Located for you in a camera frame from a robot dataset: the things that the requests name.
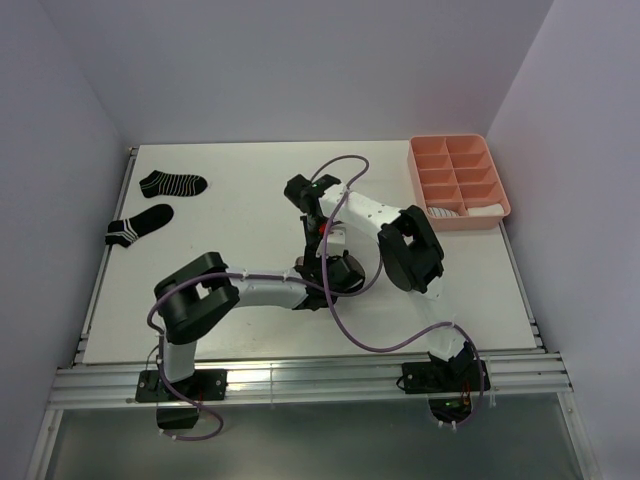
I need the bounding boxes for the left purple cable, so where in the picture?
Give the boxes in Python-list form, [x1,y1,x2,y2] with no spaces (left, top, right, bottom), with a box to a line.
[146,224,386,441]

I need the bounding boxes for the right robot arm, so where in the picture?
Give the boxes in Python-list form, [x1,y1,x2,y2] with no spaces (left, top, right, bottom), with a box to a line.
[284,175,445,354]

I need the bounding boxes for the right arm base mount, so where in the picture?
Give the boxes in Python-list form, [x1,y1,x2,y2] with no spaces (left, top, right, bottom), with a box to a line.
[396,360,491,394]

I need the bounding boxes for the taupe sock red cuff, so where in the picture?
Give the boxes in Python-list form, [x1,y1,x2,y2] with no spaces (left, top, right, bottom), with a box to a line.
[294,252,366,294]

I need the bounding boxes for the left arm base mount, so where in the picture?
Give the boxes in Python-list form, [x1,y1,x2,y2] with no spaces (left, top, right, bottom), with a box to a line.
[135,369,227,403]

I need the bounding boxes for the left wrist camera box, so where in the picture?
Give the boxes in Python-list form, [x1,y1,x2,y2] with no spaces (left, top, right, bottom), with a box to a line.
[327,227,346,256]

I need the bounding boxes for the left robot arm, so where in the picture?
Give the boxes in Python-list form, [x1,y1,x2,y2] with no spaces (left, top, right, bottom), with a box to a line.
[154,252,365,399]

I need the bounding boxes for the white sock black toe heel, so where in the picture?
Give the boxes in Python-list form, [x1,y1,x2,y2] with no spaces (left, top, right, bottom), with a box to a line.
[427,206,460,218]

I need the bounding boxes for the black sock white cuff stripes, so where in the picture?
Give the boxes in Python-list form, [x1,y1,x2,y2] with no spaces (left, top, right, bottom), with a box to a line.
[104,204,174,248]

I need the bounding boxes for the pink divided organizer tray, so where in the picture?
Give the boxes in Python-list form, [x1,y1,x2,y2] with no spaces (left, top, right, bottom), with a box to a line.
[407,134,511,231]

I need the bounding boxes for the black sock thin white stripes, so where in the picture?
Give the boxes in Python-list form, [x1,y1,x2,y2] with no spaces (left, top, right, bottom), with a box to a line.
[139,170,208,198]

